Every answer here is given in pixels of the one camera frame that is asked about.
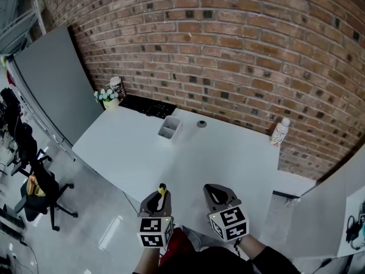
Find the white pink bottle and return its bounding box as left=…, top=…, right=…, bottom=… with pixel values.
left=270, top=117, right=291, bottom=147

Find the red sticker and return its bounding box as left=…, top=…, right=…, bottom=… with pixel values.
left=6, top=67, right=17, bottom=87

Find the person's white shoe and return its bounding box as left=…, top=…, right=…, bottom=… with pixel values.
left=182, top=225, right=202, bottom=251

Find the white low bench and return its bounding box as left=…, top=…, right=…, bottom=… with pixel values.
left=272, top=170, right=317, bottom=208

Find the black floor cable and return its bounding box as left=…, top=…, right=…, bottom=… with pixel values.
left=19, top=240, right=39, bottom=274

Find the white pot with flowers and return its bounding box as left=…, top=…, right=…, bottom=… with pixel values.
left=94, top=88, right=120, bottom=110

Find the brown cup with white lid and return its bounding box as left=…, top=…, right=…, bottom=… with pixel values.
left=109, top=76, right=127, bottom=101

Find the person's left forearm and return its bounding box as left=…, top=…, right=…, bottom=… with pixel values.
left=133, top=245, right=160, bottom=274

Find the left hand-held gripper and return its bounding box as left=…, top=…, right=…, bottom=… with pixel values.
left=136, top=191, right=175, bottom=249

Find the person's black red clothing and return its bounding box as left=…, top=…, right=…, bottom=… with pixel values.
left=158, top=227, right=257, bottom=274

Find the person's right forearm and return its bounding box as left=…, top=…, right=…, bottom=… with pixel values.
left=235, top=234, right=300, bottom=274

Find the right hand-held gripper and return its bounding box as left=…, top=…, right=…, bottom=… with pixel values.
left=202, top=184, right=250, bottom=242

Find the black keyboard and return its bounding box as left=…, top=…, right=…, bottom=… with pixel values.
left=118, top=94, right=177, bottom=118

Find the black electronic device with cables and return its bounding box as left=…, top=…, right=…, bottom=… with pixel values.
left=345, top=200, right=365, bottom=251

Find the grey partition panel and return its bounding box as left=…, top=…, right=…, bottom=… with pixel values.
left=13, top=24, right=105, bottom=148

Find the white metal shelf rack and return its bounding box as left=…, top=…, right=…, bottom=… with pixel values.
left=0, top=0, right=48, bottom=57

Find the white shelf unit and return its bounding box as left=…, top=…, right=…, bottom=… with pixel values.
left=285, top=152, right=365, bottom=259

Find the small grey plastic bin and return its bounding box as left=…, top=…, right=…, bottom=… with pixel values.
left=157, top=115, right=183, bottom=141

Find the white desk with drawers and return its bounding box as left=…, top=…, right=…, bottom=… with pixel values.
left=71, top=106, right=282, bottom=241

